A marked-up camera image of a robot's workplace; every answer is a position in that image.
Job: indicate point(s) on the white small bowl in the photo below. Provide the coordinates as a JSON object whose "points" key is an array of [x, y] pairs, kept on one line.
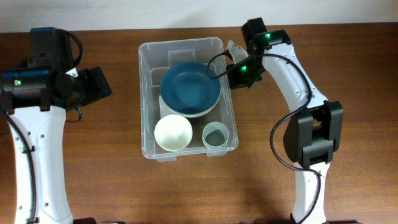
{"points": [[173, 132]]}

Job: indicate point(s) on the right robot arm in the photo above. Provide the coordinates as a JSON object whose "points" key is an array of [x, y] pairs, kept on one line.
{"points": [[313, 133]]}

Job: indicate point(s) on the blue plate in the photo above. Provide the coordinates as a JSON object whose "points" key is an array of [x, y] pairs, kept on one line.
{"points": [[190, 88]]}

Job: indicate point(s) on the grey cup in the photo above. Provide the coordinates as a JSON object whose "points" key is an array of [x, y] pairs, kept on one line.
{"points": [[215, 135]]}

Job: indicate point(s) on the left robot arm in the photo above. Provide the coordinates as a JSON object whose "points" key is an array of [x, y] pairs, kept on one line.
{"points": [[35, 98]]}

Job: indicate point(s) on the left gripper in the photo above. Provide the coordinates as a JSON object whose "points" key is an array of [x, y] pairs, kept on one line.
{"points": [[98, 88]]}

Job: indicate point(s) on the clear plastic storage container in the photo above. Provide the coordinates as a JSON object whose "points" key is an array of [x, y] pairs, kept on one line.
{"points": [[155, 59]]}

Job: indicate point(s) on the cream plate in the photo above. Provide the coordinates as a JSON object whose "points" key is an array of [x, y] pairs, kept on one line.
{"points": [[198, 114]]}

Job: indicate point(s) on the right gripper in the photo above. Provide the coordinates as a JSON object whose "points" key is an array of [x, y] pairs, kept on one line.
{"points": [[234, 80]]}

